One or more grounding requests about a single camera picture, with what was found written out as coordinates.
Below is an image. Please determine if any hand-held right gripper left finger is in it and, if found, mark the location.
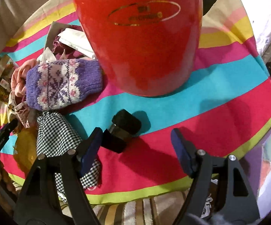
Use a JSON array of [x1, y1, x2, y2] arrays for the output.
[[13, 127, 103, 225]]

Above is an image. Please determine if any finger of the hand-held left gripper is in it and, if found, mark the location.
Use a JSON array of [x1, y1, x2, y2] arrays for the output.
[[0, 118, 18, 137]]

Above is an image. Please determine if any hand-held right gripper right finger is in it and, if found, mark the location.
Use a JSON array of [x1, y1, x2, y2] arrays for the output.
[[171, 128, 261, 225]]

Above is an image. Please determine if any yellow soft cloth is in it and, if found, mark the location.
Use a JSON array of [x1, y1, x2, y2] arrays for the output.
[[13, 128, 39, 176]]

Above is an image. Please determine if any black white checkered cloth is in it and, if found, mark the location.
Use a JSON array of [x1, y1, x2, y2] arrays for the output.
[[36, 111, 102, 194]]

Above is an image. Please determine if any pink cloth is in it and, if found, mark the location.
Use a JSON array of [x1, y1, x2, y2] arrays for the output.
[[11, 59, 38, 98]]

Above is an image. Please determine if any purple knitted mitten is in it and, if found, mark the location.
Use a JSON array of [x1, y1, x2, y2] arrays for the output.
[[26, 59, 103, 111]]

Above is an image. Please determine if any clear plastic storage box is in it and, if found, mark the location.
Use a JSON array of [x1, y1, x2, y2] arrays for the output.
[[240, 122, 271, 193]]

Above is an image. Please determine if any person's left hand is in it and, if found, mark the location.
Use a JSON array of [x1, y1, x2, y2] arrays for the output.
[[0, 166, 17, 195]]

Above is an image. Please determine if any brown white lace cloth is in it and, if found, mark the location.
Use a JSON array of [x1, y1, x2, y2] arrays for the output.
[[7, 91, 38, 128]]

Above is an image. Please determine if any striped colourful tablecloth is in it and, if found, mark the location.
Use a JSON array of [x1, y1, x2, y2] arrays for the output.
[[0, 0, 271, 204]]

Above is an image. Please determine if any small black dumbbell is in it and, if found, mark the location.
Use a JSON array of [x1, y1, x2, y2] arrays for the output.
[[101, 109, 142, 154]]

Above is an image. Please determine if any cream fringed cloth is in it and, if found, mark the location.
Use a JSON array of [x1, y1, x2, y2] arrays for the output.
[[200, 193, 217, 218]]

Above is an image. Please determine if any striped beige rug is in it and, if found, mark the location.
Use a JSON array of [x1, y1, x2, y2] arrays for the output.
[[63, 190, 197, 225]]

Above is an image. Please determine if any crumpled white tissue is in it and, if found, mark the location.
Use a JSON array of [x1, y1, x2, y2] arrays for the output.
[[38, 47, 57, 62]]

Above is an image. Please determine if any maroon cloth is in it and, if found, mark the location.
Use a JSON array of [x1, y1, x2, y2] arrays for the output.
[[52, 36, 86, 60]]

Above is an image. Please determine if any red thermos flask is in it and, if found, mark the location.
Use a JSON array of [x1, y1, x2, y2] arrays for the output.
[[69, 0, 203, 97]]

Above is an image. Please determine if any white tissue pack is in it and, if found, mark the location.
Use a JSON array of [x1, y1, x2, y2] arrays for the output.
[[58, 28, 96, 57]]

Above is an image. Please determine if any white lace curtain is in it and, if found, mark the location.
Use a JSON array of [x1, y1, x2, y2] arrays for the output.
[[250, 0, 271, 57]]

